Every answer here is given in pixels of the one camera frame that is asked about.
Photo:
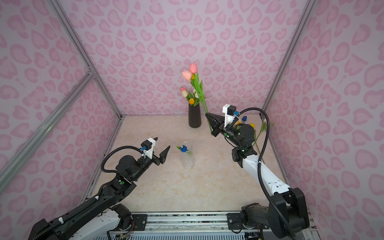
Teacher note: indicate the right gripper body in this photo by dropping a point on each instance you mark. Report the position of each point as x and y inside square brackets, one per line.
[232, 133]

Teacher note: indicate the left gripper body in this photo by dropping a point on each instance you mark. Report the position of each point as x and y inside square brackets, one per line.
[155, 160]

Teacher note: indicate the dark grey vase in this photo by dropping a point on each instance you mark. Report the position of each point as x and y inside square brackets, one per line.
[194, 114]

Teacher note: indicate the blue tulip front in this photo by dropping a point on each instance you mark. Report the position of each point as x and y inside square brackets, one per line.
[185, 149]

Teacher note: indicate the clear plastic cup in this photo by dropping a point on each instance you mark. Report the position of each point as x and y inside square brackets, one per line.
[188, 161]

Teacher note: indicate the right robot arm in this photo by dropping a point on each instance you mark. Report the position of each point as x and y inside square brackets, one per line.
[286, 214]

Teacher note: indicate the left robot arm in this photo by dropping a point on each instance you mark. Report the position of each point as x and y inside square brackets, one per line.
[102, 211]

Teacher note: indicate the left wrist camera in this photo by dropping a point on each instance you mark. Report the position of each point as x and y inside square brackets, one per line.
[147, 147]

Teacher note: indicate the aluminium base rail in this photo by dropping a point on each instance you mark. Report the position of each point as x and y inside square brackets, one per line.
[173, 226]

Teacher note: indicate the aluminium frame left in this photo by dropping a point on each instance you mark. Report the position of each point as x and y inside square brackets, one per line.
[19, 160]

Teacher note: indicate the aluminium corner post right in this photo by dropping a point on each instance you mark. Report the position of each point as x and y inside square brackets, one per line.
[297, 34]

